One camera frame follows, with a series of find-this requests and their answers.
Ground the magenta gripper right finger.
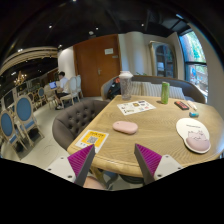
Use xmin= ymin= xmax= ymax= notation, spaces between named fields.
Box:
xmin=134 ymin=144 xmax=162 ymax=185

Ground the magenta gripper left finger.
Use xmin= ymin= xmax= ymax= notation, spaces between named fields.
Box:
xmin=67 ymin=145 xmax=95 ymax=186

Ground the pink computer mouse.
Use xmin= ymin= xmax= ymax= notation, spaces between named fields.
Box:
xmin=112 ymin=121 xmax=138 ymax=134

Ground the white pig mouse pad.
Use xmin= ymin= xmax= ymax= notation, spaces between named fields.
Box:
xmin=176 ymin=118 xmax=211 ymax=154

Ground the yellow QR code sticker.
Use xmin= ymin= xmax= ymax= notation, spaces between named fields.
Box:
xmin=76 ymin=130 xmax=109 ymax=150

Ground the grey tufted armchair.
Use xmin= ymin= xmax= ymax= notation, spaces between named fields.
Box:
xmin=52 ymin=100 xmax=108 ymax=149

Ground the white printed menu sheet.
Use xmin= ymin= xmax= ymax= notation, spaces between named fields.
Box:
xmin=118 ymin=100 xmax=155 ymax=115

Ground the teal small eraser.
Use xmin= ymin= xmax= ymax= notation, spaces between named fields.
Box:
xmin=189 ymin=112 xmax=199 ymax=118

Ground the black remote control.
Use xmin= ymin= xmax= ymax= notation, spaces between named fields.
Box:
xmin=174 ymin=101 xmax=189 ymax=110

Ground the seated person white shirt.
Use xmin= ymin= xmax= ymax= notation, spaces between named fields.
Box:
xmin=56 ymin=71 xmax=69 ymax=110

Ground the white pen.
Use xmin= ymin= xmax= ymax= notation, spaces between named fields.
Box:
xmin=187 ymin=100 xmax=197 ymax=111

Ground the green bottle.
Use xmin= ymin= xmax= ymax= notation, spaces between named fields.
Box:
xmin=161 ymin=82 xmax=170 ymax=104

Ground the blue round-back chair far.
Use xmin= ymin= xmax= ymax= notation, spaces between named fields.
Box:
xmin=37 ymin=87 xmax=47 ymax=106

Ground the blue round-back chair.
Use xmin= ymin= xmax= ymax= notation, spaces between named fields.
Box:
xmin=37 ymin=87 xmax=47 ymax=106
xmin=0 ymin=110 xmax=26 ymax=151
xmin=15 ymin=95 xmax=44 ymax=146

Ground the black backpack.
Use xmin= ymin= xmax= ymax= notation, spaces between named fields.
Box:
xmin=107 ymin=77 xmax=121 ymax=100

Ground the beige striped sofa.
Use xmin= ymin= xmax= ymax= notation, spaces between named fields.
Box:
xmin=100 ymin=74 xmax=208 ymax=104

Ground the white dining chair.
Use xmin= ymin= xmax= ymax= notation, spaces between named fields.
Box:
xmin=60 ymin=77 xmax=79 ymax=104

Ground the laptop computer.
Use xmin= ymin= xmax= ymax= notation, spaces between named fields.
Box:
xmin=49 ymin=81 xmax=57 ymax=89

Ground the clear plastic tumbler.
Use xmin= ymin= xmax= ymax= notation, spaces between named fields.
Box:
xmin=119 ymin=71 xmax=133 ymax=100

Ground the brown wooden door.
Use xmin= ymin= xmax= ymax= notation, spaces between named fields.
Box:
xmin=73 ymin=34 xmax=121 ymax=97

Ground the arched window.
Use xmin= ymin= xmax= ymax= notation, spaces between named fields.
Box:
xmin=179 ymin=31 xmax=208 ymax=98

